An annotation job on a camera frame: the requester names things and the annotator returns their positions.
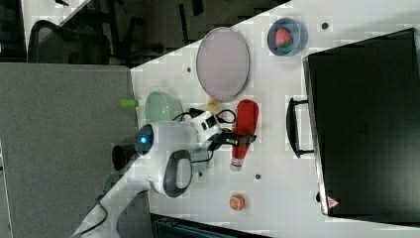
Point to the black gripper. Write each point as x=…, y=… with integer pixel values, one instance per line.
x=230, y=138

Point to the red ketchup bottle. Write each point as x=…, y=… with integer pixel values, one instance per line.
x=246, y=124

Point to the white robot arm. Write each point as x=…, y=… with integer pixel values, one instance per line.
x=163, y=163

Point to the grey round plate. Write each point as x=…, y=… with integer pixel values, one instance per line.
x=223, y=64

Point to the toy peeled banana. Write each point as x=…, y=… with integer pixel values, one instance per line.
x=213, y=105

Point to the green cup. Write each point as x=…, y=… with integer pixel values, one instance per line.
x=199, y=161

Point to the toy orange half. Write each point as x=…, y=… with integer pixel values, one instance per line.
x=237, y=201

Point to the green colander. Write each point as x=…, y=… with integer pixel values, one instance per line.
x=161, y=106

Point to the toy strawberry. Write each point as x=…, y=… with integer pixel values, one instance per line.
x=283, y=38

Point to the blue bowl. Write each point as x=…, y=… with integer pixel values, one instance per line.
x=297, y=31

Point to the black toaster oven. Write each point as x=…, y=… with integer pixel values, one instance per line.
x=364, y=111

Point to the green spatula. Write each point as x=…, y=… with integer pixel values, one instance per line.
x=111, y=181

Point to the black office chair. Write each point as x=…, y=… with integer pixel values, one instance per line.
x=74, y=44

